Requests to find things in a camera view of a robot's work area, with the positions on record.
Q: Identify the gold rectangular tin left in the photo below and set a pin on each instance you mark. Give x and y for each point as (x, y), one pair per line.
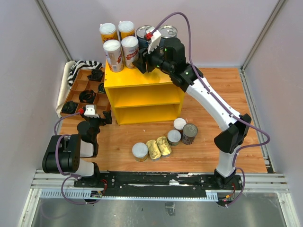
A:
(153, 149)

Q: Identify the rolled black belt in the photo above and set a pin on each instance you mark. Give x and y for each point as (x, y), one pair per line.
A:
(96, 75)
(87, 96)

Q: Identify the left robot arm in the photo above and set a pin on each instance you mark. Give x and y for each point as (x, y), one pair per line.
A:
(65, 154)

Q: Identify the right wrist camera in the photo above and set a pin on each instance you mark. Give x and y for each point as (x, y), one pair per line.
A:
(153, 36)

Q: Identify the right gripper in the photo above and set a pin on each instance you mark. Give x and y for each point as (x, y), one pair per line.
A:
(140, 63)

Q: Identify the wooden divided tray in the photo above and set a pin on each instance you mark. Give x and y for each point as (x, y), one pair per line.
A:
(87, 89)

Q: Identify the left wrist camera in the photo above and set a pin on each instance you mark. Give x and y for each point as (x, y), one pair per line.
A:
(89, 111)

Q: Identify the rolled black belt top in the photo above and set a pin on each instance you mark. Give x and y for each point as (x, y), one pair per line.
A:
(96, 75)

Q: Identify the blue yellow can white lid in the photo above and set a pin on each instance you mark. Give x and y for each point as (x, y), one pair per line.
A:
(126, 28)

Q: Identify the striped cloth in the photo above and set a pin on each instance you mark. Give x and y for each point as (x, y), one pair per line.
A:
(78, 65)

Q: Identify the red white can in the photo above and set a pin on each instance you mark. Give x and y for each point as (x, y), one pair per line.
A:
(130, 50)
(114, 55)

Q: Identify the gold rectangular tin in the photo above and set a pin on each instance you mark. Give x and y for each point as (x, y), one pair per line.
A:
(153, 149)
(164, 146)

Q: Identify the yellow shelf cabinet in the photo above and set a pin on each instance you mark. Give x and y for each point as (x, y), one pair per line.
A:
(142, 98)

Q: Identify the gold rectangular tin right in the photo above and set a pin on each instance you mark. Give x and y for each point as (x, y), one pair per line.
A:
(164, 146)

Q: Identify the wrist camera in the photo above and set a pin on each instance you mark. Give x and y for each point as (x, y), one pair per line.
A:
(153, 36)
(89, 111)

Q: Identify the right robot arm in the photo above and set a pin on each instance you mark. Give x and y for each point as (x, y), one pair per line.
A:
(234, 126)

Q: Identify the rolled black belt middle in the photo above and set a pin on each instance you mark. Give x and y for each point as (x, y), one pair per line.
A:
(87, 96)

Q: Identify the rolled green belt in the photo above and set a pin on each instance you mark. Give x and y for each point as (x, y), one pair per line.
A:
(101, 88)

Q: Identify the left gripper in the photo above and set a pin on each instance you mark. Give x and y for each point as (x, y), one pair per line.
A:
(108, 116)

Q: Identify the rolled dark belt bottom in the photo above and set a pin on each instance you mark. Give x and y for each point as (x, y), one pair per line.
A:
(69, 107)

